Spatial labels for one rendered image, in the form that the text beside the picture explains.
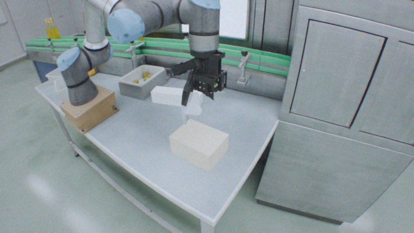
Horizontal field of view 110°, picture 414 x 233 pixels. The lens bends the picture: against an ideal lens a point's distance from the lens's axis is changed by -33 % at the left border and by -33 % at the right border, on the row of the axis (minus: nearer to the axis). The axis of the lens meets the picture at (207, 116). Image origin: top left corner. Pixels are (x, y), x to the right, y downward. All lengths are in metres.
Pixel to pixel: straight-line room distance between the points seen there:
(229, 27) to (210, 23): 0.72
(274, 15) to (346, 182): 0.97
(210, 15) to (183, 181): 0.48
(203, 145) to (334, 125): 0.57
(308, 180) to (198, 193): 0.71
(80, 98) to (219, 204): 0.73
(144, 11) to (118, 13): 0.06
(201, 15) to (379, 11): 0.59
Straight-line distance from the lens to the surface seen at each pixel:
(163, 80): 1.17
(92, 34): 0.93
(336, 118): 0.94
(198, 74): 0.53
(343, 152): 1.05
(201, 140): 0.67
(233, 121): 0.88
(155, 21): 0.48
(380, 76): 0.87
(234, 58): 1.05
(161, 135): 0.82
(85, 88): 0.98
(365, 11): 0.80
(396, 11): 0.83
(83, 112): 0.93
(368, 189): 1.28
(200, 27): 0.48
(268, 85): 1.04
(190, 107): 0.55
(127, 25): 0.43
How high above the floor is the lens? 1.28
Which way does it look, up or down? 36 degrees down
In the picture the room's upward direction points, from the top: straight up
